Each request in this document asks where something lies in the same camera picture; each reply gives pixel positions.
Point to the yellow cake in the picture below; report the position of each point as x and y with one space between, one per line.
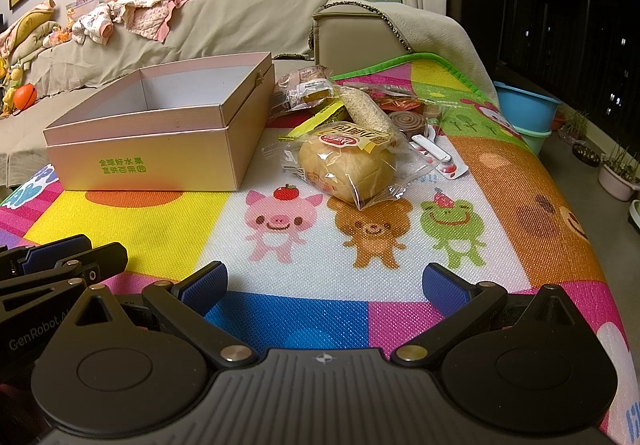
305 90

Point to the blue plastic basin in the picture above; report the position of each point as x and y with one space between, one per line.
525 107

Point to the white strawberry print sachet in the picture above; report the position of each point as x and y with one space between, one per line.
452 170
429 147

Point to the yellow pink plush blanket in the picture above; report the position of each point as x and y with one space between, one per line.
30 27

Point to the yellow plush toy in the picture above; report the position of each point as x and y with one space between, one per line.
9 90

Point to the beige sofa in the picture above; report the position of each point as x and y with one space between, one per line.
350 40

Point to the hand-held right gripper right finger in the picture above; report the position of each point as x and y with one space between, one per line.
442 290

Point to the beige sofa cover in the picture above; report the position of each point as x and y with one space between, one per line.
225 30

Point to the orange ball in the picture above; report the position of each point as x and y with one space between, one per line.
25 96

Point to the beige fringed throw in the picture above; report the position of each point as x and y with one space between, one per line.
440 35

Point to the bread loaf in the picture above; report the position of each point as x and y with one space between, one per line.
340 170

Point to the pink floral clothing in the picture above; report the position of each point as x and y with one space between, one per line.
145 12

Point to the red orange snack packet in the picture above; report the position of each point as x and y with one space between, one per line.
400 101

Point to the white plant pot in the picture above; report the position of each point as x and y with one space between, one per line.
617 182

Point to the colourful cartoon play mat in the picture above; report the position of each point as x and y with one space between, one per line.
310 245

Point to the green plastic basin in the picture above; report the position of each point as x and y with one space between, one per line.
535 140

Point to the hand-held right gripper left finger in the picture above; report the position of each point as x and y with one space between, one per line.
205 286

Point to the dark plant pot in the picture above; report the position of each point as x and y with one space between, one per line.
586 156

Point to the pink beige cardboard box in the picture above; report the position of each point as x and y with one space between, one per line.
150 160

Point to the brown spiral snack packet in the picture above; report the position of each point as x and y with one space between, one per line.
406 125

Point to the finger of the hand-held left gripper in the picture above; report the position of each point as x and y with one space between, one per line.
100 257
60 246

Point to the clear bag of rice crackers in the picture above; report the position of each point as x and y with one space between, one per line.
364 107

